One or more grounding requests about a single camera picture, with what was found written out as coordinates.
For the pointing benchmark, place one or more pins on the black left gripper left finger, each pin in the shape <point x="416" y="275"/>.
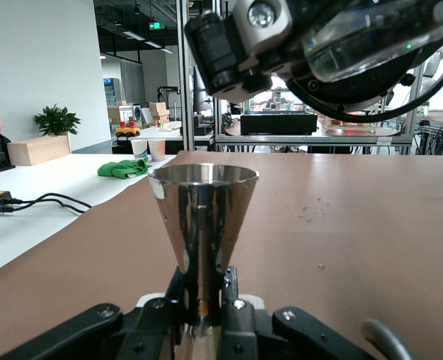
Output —
<point x="150" y="330"/>

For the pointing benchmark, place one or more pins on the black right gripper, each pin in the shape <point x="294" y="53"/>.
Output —
<point x="356" y="95"/>

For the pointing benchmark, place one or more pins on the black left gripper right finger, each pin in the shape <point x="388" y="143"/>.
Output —
<point x="244" y="333"/>

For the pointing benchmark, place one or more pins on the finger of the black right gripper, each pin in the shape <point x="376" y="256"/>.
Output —
<point x="221" y="48"/>

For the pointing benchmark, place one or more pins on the clear glass beaker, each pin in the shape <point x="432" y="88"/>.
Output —
<point x="356" y="41"/>

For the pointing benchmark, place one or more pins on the steel double-cone jigger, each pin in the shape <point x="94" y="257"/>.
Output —
<point x="202" y="210"/>

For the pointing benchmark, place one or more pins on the white paper cup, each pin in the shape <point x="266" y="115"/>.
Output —
<point x="157" y="150"/>
<point x="139" y="150"/>

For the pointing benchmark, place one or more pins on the green exit sign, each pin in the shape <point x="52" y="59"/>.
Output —
<point x="154" y="26"/>

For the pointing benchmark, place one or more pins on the black flat equipment box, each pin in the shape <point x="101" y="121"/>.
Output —
<point x="278" y="125"/>

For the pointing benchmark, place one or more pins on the cardboard box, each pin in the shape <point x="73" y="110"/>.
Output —
<point x="158" y="110"/>

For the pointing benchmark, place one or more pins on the drinks fridge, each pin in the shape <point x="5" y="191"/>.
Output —
<point x="109" y="92"/>

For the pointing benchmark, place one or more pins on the brown table mat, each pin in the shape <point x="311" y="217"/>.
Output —
<point x="356" y="243"/>

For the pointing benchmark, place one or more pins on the green cloth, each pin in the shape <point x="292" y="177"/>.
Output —
<point x="122" y="169"/>

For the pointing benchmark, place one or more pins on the potted green plant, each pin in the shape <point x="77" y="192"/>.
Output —
<point x="56" y="120"/>

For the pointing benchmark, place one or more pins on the light wooden box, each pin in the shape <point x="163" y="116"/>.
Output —
<point x="37" y="150"/>

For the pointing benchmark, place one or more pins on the aluminium frame post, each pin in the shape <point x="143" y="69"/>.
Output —
<point x="185" y="93"/>

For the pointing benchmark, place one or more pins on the aluminium frame beam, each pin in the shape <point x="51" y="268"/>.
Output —
<point x="319" y="139"/>

